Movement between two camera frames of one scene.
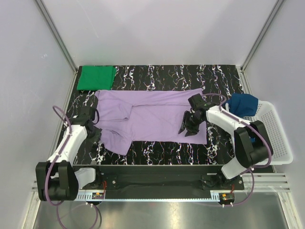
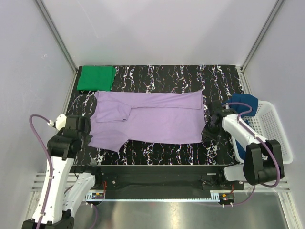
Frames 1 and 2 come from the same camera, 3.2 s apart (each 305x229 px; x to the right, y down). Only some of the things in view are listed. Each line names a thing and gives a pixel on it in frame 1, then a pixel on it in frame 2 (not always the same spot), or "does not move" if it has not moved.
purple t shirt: [153, 116] does not move
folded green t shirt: [95, 78] does not move
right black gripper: [185, 124] -> [206, 136]
